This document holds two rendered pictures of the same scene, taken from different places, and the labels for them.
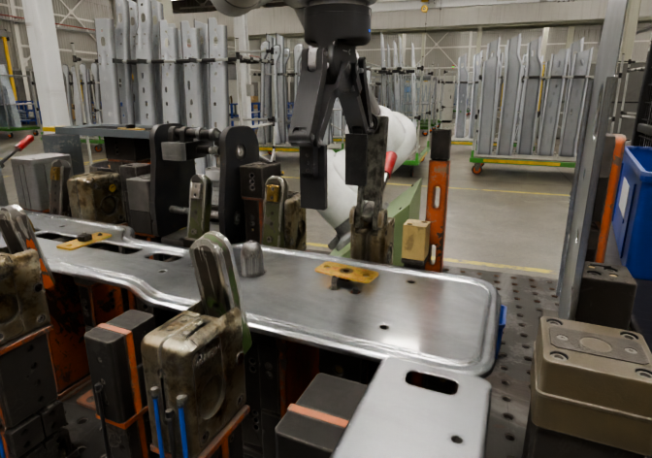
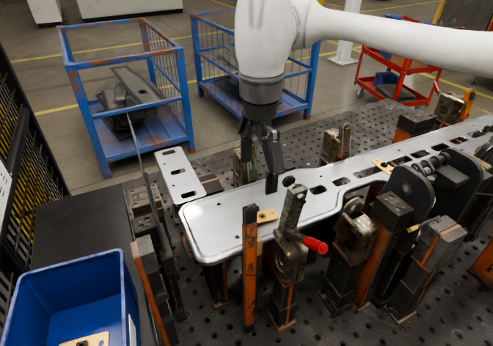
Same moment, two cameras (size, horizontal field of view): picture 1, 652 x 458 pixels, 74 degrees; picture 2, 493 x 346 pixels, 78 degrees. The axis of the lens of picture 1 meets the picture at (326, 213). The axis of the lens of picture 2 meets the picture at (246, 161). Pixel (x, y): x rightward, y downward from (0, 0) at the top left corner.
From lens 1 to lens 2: 1.08 m
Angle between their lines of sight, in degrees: 110
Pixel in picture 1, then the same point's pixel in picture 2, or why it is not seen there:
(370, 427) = (191, 177)
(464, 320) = (197, 225)
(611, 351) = (139, 193)
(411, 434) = (183, 180)
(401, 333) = (211, 204)
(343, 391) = (211, 188)
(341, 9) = not seen: hidden behind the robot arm
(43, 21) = not seen: outside the picture
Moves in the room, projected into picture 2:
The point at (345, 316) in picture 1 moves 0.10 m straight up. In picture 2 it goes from (234, 199) to (233, 173)
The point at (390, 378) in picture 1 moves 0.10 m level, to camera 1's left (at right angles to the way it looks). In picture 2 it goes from (199, 188) to (221, 173)
